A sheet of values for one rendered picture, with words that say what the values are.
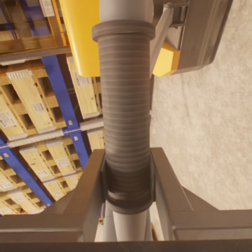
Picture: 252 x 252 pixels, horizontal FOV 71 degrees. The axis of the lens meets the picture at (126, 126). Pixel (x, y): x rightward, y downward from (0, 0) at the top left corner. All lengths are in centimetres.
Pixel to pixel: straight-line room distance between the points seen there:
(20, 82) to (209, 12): 167
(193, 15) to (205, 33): 15
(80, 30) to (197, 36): 69
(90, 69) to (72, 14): 34
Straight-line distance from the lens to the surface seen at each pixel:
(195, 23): 118
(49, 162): 289
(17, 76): 201
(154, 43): 60
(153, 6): 108
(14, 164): 292
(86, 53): 126
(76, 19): 121
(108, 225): 19
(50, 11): 158
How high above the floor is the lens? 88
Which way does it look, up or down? 11 degrees down
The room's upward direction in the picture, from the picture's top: 104 degrees counter-clockwise
